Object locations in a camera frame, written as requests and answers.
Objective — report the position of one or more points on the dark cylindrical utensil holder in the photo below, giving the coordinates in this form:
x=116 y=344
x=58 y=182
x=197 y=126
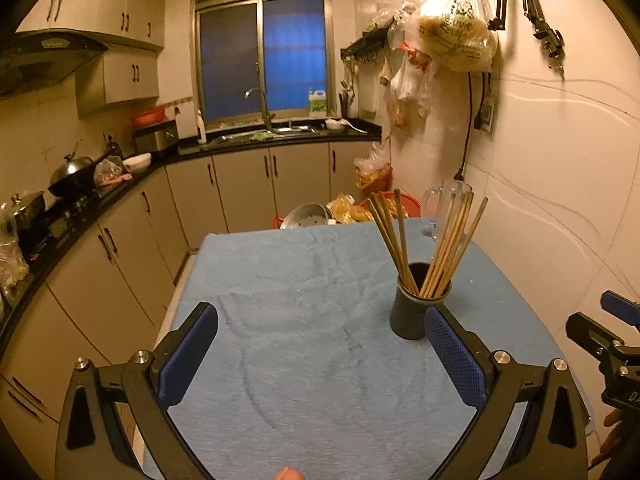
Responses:
x=407 y=316

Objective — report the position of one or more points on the metal steamer pot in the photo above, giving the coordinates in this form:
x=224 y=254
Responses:
x=304 y=215

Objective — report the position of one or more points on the orange bag by cabinet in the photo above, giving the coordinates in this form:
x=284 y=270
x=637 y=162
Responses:
x=374 y=172

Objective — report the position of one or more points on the right human hand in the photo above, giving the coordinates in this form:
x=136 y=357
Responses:
x=612 y=421

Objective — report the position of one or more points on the black wok on stove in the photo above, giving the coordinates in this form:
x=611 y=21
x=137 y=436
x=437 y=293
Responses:
x=74 y=178

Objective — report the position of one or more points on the yellow plastic bag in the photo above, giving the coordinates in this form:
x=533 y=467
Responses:
x=344 y=210

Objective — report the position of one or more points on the frosted glass beer mug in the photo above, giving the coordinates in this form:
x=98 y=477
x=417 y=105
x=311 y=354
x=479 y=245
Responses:
x=435 y=204

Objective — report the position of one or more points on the black range hood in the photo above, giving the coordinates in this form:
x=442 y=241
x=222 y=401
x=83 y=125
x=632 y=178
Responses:
x=35 y=60

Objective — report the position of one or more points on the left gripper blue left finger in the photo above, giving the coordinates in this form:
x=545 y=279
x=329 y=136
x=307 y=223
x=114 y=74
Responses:
x=178 y=356

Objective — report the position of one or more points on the steel box on counter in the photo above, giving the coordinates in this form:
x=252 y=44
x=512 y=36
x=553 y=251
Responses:
x=156 y=138

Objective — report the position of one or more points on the hanging bag on wall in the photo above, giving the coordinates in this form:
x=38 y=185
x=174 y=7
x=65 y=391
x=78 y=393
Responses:
x=454 y=34

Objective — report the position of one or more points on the black power cable plug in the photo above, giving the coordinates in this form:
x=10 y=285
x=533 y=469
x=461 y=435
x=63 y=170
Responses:
x=481 y=116

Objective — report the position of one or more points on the light blue table cloth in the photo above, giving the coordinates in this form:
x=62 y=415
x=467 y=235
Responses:
x=305 y=371

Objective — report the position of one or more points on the green detergent bottle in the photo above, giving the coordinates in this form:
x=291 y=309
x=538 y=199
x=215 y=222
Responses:
x=317 y=104

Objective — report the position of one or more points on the white bowl on counter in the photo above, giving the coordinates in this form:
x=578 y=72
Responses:
x=138 y=163

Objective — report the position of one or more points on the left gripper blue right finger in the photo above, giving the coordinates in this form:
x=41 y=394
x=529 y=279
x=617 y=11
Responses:
x=465 y=357

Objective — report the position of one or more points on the left human hand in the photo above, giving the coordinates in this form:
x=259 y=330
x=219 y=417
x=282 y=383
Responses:
x=289 y=473

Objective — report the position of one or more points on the red plastic basin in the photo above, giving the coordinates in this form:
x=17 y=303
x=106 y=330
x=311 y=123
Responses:
x=410 y=205

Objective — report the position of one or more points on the blue kitchen window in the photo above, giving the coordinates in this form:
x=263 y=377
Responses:
x=258 y=59

